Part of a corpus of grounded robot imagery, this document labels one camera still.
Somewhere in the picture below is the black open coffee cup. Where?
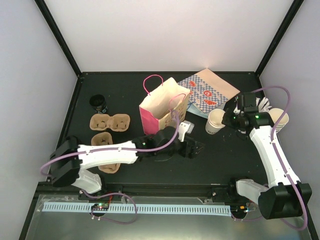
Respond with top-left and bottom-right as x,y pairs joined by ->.
89,94 -> 108,114

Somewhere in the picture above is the tall white paper cup stack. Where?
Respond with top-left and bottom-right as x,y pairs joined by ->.
269,108 -> 289,133

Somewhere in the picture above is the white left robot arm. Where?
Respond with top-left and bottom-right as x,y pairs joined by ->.
50,126 -> 205,200

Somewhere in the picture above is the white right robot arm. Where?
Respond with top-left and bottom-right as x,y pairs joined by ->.
222,92 -> 312,220

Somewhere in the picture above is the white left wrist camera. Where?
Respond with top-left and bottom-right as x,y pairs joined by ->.
178,120 -> 195,142

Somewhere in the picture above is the blue checkered bakery paper bag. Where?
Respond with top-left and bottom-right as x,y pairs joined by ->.
178,68 -> 240,118

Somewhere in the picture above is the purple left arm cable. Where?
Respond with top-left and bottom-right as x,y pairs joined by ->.
40,109 -> 182,177

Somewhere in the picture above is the white slotted cable rail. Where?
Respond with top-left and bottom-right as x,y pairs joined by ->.
42,202 -> 232,217

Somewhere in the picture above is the cream pink Cakes paper bag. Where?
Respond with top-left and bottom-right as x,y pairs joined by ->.
139,74 -> 191,135

